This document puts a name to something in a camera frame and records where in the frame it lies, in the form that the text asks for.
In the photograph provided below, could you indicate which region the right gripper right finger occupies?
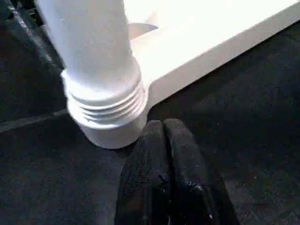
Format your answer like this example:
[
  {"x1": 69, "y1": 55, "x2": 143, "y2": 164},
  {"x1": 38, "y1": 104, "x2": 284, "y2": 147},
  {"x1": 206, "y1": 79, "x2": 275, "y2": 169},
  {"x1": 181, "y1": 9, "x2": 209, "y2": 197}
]
[{"x1": 164, "y1": 119, "x2": 240, "y2": 225}]

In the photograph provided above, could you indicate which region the white plastic table top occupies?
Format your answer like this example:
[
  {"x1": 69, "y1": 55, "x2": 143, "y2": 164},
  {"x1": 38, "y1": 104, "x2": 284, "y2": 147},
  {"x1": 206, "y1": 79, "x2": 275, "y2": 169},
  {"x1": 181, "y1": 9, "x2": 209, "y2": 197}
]
[{"x1": 67, "y1": 0, "x2": 300, "y2": 150}]

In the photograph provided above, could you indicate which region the white plastic table leg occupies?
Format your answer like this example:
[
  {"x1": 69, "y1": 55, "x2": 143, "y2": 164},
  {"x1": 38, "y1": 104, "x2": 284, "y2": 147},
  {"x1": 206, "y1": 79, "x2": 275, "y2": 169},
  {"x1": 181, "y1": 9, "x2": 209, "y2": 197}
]
[{"x1": 37, "y1": 0, "x2": 146, "y2": 129}]

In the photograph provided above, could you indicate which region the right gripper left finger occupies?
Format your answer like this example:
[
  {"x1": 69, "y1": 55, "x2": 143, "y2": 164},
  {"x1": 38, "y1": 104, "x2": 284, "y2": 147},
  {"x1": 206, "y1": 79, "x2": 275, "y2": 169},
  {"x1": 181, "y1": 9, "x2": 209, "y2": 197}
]
[{"x1": 114, "y1": 120, "x2": 175, "y2": 225}]

